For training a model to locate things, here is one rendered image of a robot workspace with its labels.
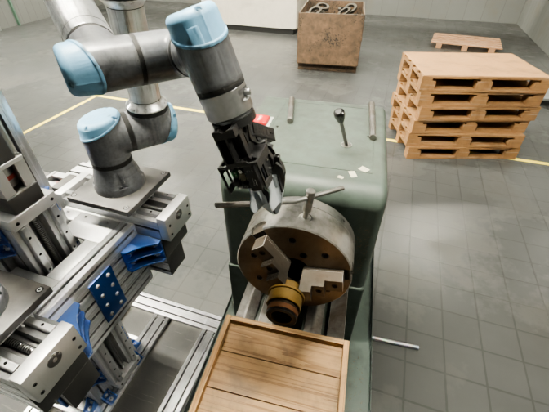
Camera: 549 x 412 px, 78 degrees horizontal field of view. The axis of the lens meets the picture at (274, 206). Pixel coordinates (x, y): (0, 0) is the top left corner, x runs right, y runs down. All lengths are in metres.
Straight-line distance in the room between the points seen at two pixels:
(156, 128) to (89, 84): 0.51
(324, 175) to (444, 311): 1.58
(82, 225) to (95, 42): 0.75
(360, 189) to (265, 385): 0.57
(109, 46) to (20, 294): 0.60
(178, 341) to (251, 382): 0.93
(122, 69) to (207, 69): 0.13
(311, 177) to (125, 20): 0.59
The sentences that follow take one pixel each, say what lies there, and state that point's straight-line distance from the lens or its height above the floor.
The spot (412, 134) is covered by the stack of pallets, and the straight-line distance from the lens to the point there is 3.58.
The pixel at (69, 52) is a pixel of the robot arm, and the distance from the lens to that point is 0.57.
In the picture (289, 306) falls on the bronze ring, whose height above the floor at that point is 1.11.
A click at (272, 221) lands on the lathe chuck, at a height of 1.23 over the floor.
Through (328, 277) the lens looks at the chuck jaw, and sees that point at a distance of 0.88.
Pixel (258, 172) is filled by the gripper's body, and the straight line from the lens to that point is 0.54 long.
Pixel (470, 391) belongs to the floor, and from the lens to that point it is 2.16.
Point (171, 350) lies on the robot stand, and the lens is 1.85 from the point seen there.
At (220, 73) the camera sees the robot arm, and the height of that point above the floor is 1.64.
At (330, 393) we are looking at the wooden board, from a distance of 0.99.
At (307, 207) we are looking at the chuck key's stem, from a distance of 0.81.
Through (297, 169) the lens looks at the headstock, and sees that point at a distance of 0.98.
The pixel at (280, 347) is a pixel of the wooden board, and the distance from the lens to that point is 1.03.
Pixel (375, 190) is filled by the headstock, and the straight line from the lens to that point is 0.95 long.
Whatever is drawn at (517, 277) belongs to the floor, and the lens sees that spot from 2.80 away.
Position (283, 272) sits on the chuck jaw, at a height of 1.13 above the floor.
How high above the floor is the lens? 1.79
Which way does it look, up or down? 40 degrees down
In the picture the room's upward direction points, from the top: straight up
